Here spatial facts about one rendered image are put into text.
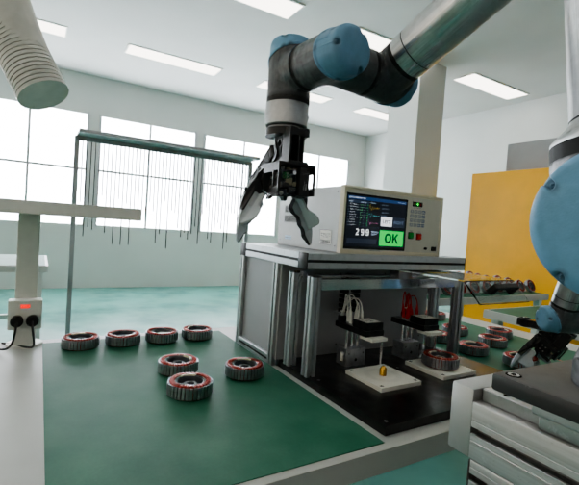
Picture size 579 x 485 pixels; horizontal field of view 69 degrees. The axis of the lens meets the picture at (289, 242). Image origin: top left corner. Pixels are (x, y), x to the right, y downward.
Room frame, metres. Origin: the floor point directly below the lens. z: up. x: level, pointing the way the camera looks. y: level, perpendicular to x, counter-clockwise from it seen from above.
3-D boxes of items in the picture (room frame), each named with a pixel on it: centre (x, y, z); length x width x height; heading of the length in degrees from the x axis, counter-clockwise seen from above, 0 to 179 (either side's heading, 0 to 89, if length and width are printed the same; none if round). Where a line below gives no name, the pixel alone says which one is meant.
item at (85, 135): (4.43, 1.29, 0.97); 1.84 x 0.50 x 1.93; 121
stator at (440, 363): (1.30, -0.50, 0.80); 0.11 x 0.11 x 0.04
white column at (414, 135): (5.39, -1.49, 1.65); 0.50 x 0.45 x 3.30; 31
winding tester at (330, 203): (1.52, -0.24, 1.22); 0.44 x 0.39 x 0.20; 121
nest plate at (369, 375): (1.17, -0.29, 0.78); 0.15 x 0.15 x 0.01; 31
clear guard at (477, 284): (1.34, -0.55, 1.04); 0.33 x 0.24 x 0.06; 31
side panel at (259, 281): (1.41, 0.09, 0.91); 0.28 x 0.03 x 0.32; 31
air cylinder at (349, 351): (1.30, -0.22, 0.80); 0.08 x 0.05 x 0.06; 121
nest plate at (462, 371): (1.30, -0.50, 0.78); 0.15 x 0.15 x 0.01; 31
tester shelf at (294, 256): (1.51, -0.23, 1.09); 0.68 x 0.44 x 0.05; 121
